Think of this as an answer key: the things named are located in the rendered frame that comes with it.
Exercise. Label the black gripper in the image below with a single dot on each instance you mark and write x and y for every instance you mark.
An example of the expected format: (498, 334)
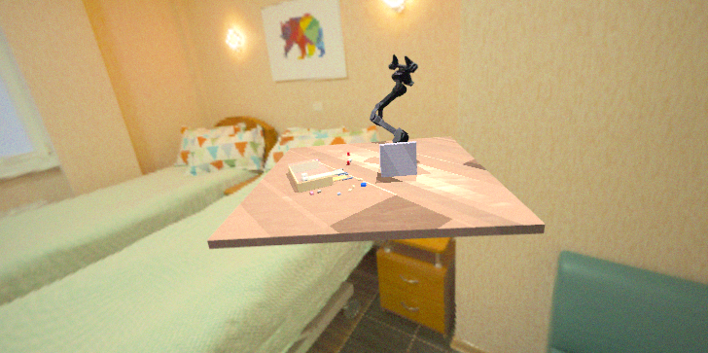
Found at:
(410, 66)

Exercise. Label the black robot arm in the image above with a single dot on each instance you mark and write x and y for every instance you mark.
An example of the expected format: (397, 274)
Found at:
(398, 90)

